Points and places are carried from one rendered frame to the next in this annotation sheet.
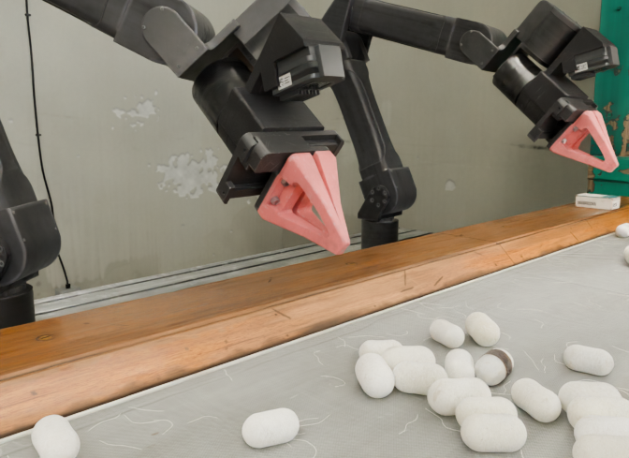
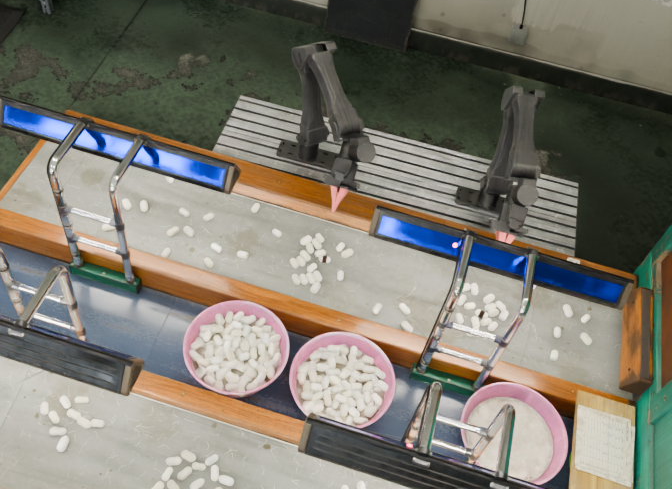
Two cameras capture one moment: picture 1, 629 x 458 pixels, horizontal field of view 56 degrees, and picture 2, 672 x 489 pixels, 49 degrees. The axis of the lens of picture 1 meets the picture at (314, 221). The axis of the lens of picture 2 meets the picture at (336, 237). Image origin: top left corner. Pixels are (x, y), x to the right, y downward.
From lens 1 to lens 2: 189 cm
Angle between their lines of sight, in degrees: 59
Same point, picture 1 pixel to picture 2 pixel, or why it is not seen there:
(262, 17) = (354, 143)
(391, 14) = (517, 118)
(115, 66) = not seen: outside the picture
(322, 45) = (337, 172)
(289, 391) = (296, 229)
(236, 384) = (293, 219)
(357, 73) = (509, 124)
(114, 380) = (277, 201)
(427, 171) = not seen: outside the picture
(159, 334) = (293, 198)
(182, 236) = (635, 30)
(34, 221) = (316, 134)
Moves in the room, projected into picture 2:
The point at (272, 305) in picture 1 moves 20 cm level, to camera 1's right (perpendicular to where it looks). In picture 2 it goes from (325, 208) to (360, 257)
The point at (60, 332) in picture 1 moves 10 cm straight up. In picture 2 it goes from (283, 181) to (284, 158)
